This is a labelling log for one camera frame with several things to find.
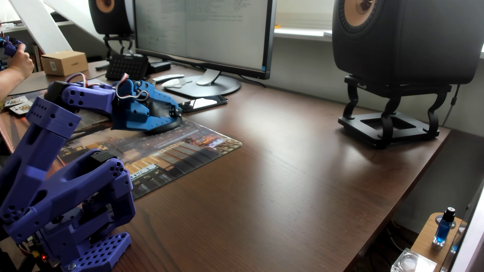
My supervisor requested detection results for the black monitor cable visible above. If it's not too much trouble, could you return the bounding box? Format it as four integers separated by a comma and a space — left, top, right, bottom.
238, 74, 267, 88

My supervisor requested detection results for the row of books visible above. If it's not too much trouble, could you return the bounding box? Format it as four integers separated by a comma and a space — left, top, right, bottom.
29, 45, 43, 73

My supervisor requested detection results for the controller circuit board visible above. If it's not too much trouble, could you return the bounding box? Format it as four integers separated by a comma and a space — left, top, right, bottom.
17, 236, 50, 265

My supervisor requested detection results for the printed desk mat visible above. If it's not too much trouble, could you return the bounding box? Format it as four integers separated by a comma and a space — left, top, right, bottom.
0, 79, 243, 200

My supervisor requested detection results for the wrist servo cable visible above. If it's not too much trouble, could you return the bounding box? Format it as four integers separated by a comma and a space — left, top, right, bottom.
65, 73, 150, 103

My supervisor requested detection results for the clear glass cube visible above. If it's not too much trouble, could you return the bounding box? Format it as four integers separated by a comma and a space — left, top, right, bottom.
390, 247, 438, 272

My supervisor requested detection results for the cardboard box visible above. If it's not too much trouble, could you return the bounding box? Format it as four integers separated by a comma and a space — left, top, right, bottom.
40, 50, 89, 77

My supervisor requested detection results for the black speaker cable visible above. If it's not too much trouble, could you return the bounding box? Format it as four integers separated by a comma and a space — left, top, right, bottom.
442, 84, 461, 127

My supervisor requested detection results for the blue liquid bottle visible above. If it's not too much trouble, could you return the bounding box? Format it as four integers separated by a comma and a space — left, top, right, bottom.
433, 207, 456, 247

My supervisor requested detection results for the small black speaker stand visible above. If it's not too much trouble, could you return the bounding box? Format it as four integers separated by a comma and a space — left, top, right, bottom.
103, 35, 135, 61

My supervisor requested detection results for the silver remote control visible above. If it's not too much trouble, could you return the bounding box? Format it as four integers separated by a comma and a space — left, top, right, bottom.
152, 74, 185, 83

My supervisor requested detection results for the white window sill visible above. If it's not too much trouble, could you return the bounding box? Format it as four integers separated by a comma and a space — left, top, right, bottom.
274, 26, 333, 42

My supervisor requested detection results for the white furniture panel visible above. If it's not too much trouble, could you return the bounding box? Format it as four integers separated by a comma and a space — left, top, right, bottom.
440, 178, 484, 272

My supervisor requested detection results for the large black speaker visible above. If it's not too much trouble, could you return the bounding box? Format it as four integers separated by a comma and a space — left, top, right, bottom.
332, 0, 484, 85

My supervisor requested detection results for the blue purple leader arm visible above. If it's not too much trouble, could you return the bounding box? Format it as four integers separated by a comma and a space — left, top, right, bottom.
0, 36, 26, 70

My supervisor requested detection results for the black vertical mouse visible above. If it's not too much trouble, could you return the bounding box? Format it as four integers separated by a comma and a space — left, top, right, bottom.
145, 100, 184, 134

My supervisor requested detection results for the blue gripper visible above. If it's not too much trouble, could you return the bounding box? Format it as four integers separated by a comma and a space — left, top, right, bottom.
111, 79, 182, 131

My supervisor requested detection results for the black desk dock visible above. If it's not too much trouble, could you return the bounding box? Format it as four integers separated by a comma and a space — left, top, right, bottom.
147, 60, 172, 74

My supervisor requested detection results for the playing card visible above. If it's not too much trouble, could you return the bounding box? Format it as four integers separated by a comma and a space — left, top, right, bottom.
4, 95, 29, 108
8, 101, 34, 116

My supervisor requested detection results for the large black speaker stand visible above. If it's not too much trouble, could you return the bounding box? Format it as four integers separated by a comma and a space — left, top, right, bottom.
338, 75, 452, 149

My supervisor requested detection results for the black smartphone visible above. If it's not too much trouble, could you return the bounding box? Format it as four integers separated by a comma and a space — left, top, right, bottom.
177, 95, 229, 113

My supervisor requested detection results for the person's hand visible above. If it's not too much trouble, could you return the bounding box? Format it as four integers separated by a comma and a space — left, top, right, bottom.
8, 43, 35, 80

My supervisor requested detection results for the white slanted beam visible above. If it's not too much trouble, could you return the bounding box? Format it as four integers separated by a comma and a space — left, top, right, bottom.
8, 0, 73, 54

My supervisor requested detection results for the person's forearm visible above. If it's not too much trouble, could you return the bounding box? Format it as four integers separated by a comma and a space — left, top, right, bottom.
0, 67, 24, 102

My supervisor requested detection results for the computer monitor with stand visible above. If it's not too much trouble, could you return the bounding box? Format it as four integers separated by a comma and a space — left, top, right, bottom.
132, 0, 277, 99

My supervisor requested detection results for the small black speaker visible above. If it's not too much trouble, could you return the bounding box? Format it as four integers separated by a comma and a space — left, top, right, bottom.
88, 0, 134, 36

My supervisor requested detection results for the black perforated keypad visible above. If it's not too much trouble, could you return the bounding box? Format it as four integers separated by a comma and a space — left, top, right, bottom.
105, 53, 150, 81

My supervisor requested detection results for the wooden side shelf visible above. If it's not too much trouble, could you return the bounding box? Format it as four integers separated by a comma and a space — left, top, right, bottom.
411, 212, 464, 272

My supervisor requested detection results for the white flat gadget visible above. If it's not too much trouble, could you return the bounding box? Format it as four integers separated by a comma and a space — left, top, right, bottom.
162, 77, 193, 89

